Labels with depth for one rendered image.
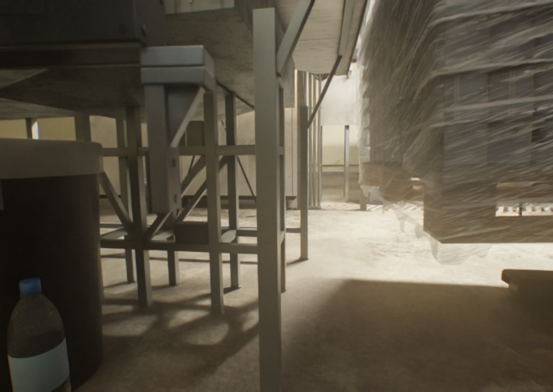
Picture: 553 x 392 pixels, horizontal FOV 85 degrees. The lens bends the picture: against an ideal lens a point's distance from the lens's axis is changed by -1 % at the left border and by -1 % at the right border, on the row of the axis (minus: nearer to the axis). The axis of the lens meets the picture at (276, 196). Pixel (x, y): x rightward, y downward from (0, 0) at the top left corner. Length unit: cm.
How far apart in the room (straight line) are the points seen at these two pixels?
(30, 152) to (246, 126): 275
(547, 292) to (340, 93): 272
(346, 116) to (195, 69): 339
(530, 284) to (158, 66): 140
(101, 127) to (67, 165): 335
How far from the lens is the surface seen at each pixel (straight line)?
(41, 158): 77
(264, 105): 58
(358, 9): 130
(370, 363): 97
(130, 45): 22
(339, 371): 93
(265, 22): 62
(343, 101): 360
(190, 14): 67
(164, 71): 21
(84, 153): 83
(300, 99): 330
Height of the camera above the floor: 55
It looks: 7 degrees down
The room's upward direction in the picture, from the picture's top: 1 degrees counter-clockwise
